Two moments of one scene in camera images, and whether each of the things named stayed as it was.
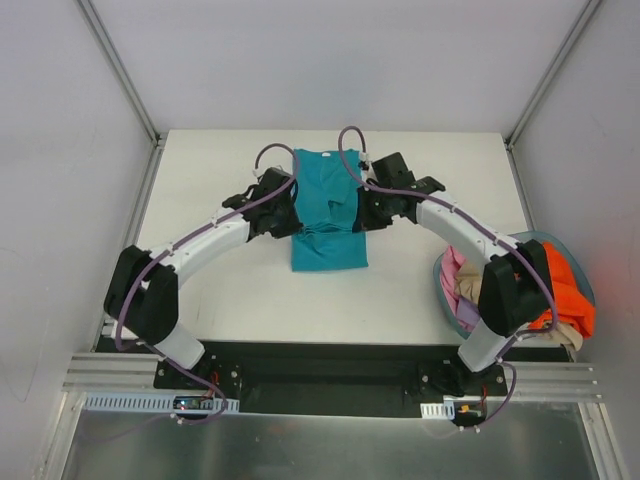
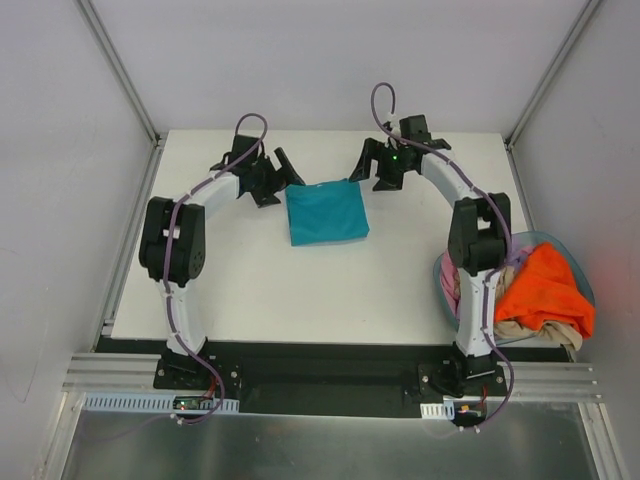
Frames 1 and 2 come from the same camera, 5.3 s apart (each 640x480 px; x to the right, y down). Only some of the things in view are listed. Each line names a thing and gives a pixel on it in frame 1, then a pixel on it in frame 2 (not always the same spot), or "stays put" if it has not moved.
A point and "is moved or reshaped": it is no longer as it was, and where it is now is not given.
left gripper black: (282, 216) to (267, 176)
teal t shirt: (326, 183) is moved or reshaped
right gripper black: (373, 210) to (382, 163)
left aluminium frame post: (158, 136) stays put
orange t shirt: (572, 307) stays put
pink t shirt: (450, 266) stays put
